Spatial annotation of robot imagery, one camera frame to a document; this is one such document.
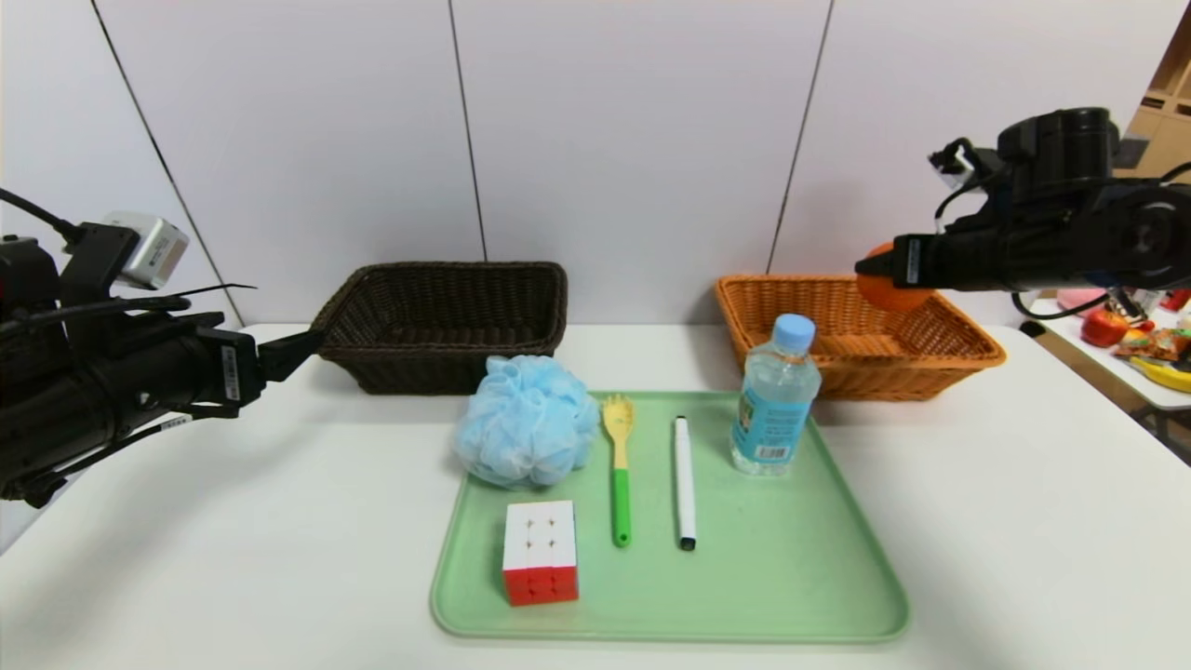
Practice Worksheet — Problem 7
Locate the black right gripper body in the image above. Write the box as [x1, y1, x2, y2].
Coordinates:
[892, 234, 1006, 292]

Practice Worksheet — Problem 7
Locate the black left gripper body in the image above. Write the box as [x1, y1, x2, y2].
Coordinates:
[127, 324, 266, 421]

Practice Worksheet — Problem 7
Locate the orange fruit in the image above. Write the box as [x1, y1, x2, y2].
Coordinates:
[856, 242, 936, 314]

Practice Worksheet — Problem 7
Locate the clear water bottle blue label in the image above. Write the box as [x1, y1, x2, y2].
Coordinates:
[730, 314, 823, 477]

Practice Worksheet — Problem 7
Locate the light blue bath loofah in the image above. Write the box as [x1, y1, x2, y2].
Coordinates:
[452, 355, 601, 490]

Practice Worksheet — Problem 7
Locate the white marker pen black tip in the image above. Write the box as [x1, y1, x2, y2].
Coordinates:
[675, 416, 698, 552]

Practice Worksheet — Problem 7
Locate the multicolour puzzle cube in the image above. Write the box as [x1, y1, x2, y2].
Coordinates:
[502, 500, 580, 607]

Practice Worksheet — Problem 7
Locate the orange wicker basket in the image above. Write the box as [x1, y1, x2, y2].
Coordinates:
[715, 275, 1008, 402]

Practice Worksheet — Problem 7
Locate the dark brown wicker basket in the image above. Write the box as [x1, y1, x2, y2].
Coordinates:
[310, 261, 569, 396]

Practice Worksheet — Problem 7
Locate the red apple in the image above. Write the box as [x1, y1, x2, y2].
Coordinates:
[1081, 309, 1129, 349]

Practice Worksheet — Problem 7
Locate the white side table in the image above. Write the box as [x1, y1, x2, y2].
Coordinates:
[1028, 298, 1191, 438]

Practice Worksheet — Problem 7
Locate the orange snack packet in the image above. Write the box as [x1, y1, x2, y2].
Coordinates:
[1114, 328, 1191, 362]

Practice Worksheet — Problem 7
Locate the yellow banana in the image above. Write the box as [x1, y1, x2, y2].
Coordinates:
[1129, 356, 1191, 394]

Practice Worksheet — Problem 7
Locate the light wooden cabinet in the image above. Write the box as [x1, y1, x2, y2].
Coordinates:
[1112, 0, 1191, 182]

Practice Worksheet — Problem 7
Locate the light green plastic tray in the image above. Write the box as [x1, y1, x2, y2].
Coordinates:
[430, 391, 911, 644]

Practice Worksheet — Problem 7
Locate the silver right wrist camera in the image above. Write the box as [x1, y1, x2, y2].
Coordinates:
[929, 144, 978, 192]

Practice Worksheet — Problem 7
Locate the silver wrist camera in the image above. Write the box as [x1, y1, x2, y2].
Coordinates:
[100, 212, 191, 291]
[929, 144, 978, 192]

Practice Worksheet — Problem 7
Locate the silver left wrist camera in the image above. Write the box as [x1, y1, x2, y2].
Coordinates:
[100, 212, 191, 291]

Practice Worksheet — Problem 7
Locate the black left camera cable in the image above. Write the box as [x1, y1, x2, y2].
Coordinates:
[0, 189, 80, 239]

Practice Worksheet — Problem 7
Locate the yellow spork with green handle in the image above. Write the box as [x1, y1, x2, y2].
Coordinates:
[602, 395, 636, 548]

